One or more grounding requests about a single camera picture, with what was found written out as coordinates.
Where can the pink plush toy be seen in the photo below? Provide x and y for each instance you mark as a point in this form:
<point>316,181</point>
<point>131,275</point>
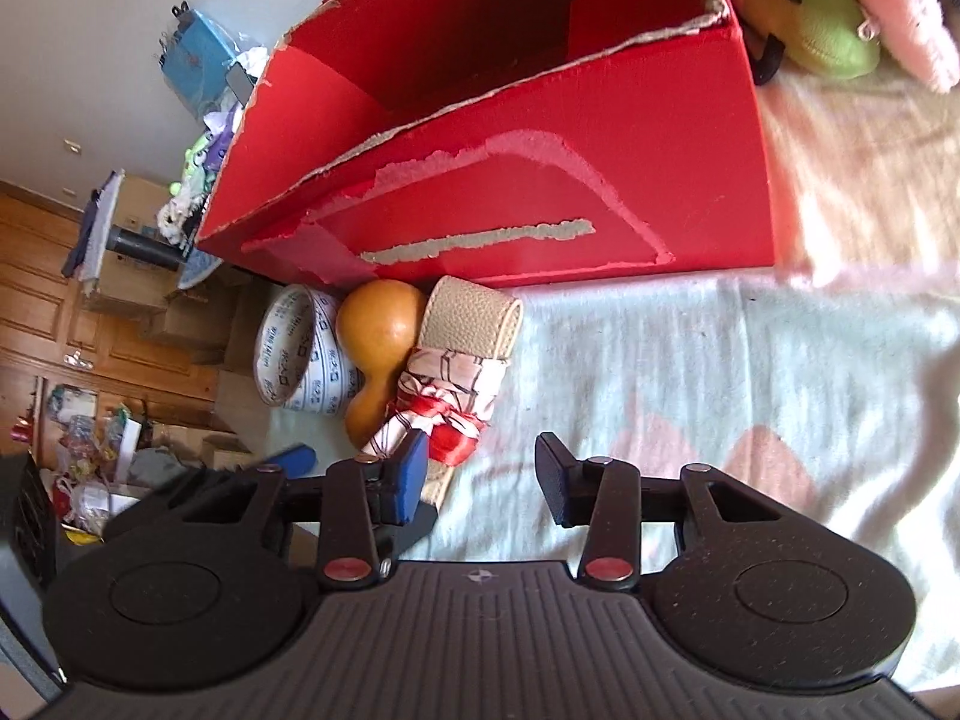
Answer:
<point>900,0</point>

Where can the red gift box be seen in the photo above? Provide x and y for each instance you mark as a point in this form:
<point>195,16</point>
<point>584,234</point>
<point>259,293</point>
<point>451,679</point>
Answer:
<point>637,15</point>

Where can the pile of cardboard boxes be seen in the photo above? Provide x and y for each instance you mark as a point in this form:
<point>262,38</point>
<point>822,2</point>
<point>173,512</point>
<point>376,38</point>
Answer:
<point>187,315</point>

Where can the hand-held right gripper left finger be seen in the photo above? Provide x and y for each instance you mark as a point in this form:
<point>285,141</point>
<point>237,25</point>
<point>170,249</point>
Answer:
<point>403,484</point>

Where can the orange-brown gourd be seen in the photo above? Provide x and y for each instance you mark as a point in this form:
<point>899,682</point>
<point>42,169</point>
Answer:
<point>375,322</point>

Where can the blue checked cloth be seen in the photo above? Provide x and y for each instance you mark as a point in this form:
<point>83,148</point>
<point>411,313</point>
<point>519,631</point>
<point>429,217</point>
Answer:
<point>199,270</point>

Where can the red cardboard box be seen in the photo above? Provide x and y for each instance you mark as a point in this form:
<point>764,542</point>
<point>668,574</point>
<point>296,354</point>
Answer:
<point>637,165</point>

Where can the black cylinder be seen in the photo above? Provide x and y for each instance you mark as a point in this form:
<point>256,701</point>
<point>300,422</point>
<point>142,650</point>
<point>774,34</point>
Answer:
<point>142,244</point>

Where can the pile of plastic bags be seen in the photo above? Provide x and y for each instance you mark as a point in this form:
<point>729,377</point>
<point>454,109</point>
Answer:
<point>82,435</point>

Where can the blue bag in plastic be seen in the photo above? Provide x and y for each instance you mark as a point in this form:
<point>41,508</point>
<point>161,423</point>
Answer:
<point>195,52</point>

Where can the wooden wardrobe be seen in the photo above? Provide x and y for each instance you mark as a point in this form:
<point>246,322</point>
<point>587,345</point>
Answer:
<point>45,300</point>

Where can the beige leather case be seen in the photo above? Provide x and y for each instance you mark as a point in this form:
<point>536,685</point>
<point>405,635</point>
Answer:
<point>465,315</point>

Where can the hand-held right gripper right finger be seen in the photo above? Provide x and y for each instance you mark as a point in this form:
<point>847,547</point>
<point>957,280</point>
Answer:
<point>553,484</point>

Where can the white black plush toy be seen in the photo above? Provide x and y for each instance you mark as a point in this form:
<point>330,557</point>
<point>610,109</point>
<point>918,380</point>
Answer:
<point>176,214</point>

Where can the grey phone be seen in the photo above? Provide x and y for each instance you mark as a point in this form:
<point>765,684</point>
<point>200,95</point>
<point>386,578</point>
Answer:
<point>240,82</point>

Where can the green frog plush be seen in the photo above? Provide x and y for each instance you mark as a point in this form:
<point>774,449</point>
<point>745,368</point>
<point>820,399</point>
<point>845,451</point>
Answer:
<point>196,148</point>

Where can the yellow plush toy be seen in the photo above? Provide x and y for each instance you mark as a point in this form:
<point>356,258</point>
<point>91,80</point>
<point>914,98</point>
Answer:
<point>810,15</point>

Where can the patterned cloth bundle red ribbon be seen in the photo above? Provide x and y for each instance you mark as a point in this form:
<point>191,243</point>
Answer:
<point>442,390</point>

